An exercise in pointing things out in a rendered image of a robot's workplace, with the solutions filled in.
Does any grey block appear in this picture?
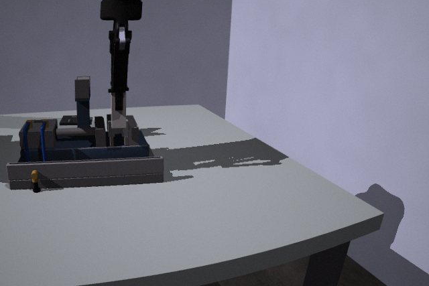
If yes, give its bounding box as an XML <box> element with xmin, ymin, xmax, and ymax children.
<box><xmin>107</xmin><ymin>114</ymin><xmax>128</xmax><ymax>137</ymax></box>

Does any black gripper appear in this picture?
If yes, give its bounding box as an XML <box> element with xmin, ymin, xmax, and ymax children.
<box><xmin>100</xmin><ymin>0</ymin><xmax>142</xmax><ymax>128</ymax></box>

